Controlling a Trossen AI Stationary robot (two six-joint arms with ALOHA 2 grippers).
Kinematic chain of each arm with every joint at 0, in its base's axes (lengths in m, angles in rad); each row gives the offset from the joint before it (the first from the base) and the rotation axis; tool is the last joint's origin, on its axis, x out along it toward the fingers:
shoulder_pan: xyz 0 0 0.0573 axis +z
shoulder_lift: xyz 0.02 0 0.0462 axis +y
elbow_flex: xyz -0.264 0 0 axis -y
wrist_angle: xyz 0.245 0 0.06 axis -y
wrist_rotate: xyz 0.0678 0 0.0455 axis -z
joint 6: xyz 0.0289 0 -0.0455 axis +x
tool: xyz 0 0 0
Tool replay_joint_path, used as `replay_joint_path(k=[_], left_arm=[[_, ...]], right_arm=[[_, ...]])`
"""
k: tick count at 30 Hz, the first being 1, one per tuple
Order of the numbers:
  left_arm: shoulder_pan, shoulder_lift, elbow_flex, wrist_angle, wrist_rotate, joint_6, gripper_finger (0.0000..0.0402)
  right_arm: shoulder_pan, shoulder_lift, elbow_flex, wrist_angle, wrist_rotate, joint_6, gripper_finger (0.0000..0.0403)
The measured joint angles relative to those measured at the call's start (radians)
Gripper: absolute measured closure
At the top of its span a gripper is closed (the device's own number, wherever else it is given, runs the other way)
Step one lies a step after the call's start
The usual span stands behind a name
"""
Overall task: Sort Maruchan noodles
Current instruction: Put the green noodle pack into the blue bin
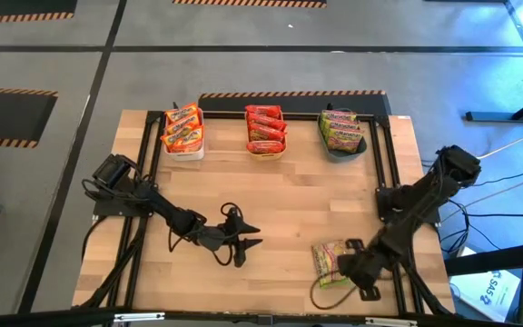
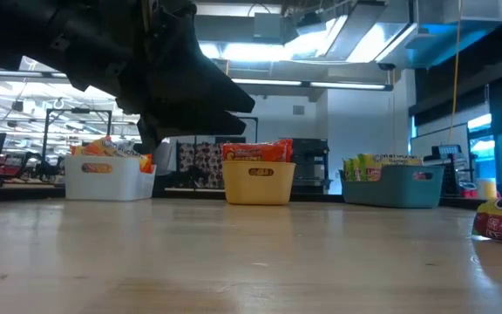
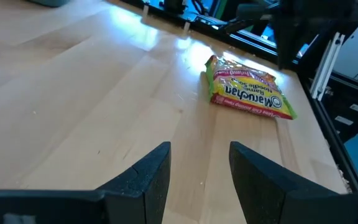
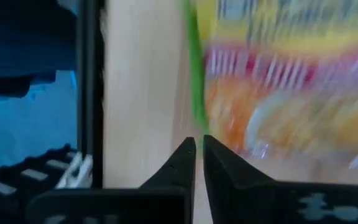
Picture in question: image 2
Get blue-grey plastic bin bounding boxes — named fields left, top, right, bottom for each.
left=339, top=164, right=446, bottom=210

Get white board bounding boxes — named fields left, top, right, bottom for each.
left=410, top=122, right=471, bottom=162

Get orange plastic bin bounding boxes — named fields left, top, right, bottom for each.
left=221, top=160, right=297, bottom=207

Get yellow hanging cable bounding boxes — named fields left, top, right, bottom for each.
left=447, top=0, right=464, bottom=145

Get patterned chair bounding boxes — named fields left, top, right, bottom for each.
left=175, top=141, right=225, bottom=189

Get ceiling light panel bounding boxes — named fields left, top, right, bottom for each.
left=198, top=39, right=304, bottom=63

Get background robot arms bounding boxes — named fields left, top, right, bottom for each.
left=0, top=150, right=65, bottom=182

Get yellow container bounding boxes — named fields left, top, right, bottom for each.
left=477, top=176, right=499, bottom=201

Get grey ceiling box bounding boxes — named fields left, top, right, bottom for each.
left=253, top=12, right=285, bottom=44

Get black cabinet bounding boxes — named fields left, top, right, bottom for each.
left=292, top=138, right=333, bottom=195

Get white plastic bin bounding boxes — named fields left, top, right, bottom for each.
left=64, top=154, right=158, bottom=202

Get grey desk device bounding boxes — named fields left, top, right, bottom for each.
left=423, top=143, right=470, bottom=197

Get red Maruchan ramen pack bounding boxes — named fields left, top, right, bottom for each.
left=220, top=138, right=295, bottom=164

